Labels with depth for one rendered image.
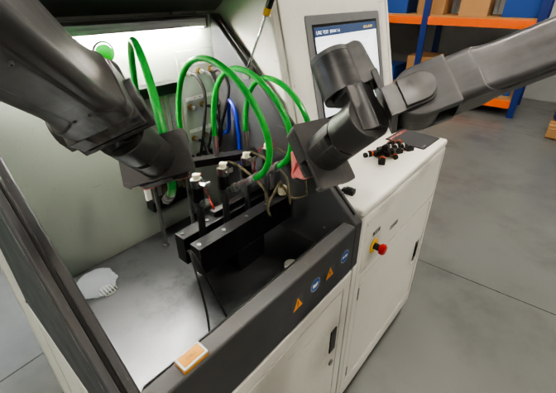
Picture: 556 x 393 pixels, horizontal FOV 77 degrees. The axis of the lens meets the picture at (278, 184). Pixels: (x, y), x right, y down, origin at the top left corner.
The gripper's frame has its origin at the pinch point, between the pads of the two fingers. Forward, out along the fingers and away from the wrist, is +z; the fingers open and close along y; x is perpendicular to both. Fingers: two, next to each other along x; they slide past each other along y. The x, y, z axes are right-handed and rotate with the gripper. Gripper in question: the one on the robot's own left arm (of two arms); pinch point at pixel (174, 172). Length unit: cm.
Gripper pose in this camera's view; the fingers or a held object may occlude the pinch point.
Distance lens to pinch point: 61.1
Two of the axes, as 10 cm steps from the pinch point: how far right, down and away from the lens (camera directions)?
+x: 2.8, 9.4, -2.0
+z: 0.4, 2.0, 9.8
